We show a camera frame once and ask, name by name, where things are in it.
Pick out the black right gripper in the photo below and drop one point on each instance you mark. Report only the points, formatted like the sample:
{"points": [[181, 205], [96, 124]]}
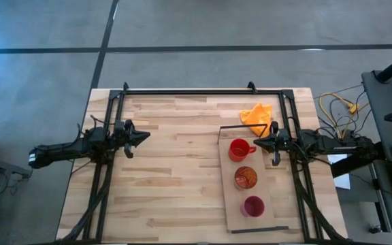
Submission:
{"points": [[282, 140]]}

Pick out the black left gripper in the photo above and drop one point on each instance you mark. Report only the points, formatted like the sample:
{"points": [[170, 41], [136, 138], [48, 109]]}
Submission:
{"points": [[122, 137]]}

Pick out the amber faceted glass tumbler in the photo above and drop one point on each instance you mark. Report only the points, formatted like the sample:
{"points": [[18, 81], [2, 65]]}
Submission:
{"points": [[245, 177]]}

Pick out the tall pink plastic cup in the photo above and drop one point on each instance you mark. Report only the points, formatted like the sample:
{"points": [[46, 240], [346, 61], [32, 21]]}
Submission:
{"points": [[253, 206]]}

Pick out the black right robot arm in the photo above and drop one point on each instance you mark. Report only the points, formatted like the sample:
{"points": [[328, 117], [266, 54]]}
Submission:
{"points": [[335, 144]]}

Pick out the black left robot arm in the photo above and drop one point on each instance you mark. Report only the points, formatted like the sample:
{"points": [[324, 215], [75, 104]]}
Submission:
{"points": [[63, 151]]}

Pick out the orange cloth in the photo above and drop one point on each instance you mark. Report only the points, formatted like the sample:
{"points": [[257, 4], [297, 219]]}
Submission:
{"points": [[255, 117]]}

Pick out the white paper sheet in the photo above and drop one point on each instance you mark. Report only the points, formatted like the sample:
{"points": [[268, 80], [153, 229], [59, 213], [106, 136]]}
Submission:
{"points": [[342, 177]]}

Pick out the grey desk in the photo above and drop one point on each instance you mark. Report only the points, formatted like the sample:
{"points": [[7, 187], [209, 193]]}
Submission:
{"points": [[379, 112]]}

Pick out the grey side table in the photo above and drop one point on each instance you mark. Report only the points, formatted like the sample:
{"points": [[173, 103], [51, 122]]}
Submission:
{"points": [[2, 165]]}

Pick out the black aluminium table frame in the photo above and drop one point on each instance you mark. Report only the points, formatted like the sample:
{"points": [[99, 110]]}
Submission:
{"points": [[199, 92]]}

